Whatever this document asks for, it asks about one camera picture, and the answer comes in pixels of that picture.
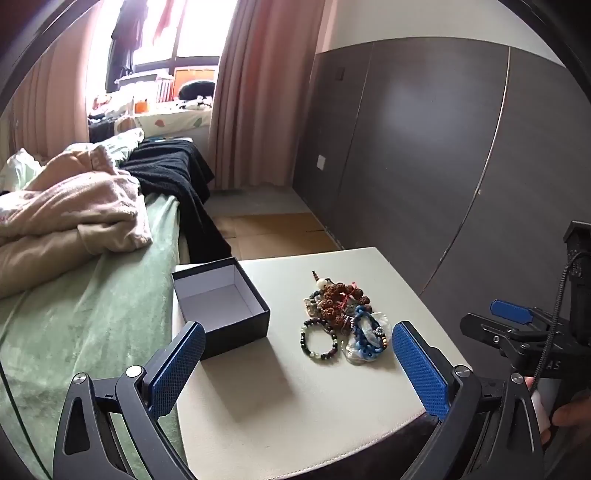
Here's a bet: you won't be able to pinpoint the black knit blanket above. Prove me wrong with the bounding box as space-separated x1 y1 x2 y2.
121 138 232 264

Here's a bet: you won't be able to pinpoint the window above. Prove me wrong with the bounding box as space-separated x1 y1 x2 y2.
87 0 238 116

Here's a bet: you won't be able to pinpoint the orange box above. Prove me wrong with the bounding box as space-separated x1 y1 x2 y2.
174 67 218 99

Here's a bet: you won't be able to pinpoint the black jewelry box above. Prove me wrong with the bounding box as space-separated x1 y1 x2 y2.
171 257 271 361

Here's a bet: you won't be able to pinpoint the green bed sheet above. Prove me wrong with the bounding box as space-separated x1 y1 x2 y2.
0 191 190 480

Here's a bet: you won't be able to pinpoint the pink curtain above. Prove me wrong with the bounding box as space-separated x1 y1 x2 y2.
207 0 324 190

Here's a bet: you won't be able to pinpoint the person's right hand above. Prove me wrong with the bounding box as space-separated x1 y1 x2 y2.
524 375 591 446

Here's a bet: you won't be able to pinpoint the black round cushion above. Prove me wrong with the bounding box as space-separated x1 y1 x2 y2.
179 80 216 101

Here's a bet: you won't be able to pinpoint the grey stone bead bracelet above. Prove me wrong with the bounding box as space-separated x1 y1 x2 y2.
302 290 325 320

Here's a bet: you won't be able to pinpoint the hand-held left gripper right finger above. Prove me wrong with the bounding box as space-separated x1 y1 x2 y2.
392 322 546 480

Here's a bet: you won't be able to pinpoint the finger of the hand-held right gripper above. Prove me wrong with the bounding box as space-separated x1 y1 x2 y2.
460 312 552 346
490 299 561 329

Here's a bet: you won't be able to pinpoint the leaf print pillow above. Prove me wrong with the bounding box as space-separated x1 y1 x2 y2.
121 107 214 139

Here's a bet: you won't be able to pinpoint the pale green quilt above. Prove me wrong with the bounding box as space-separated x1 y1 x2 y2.
65 128 146 167

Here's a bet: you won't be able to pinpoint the black braided cable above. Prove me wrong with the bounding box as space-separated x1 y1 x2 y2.
530 253 586 386

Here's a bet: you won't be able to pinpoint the hanging dark clothes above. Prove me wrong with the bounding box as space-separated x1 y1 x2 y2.
107 0 150 91

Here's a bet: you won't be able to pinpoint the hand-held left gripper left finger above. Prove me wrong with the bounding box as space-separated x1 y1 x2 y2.
53 322 206 480

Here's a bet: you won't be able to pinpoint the blue beaded bracelet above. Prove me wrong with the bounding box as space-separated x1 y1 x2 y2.
350 305 389 359

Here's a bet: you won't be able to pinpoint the dark grey wardrobe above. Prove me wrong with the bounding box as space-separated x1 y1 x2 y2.
292 36 591 333

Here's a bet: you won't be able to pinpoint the pink fleece blanket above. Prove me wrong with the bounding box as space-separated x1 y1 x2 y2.
0 143 153 252

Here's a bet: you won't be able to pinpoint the dark glass bead bracelet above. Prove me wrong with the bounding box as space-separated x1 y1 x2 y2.
299 318 341 363

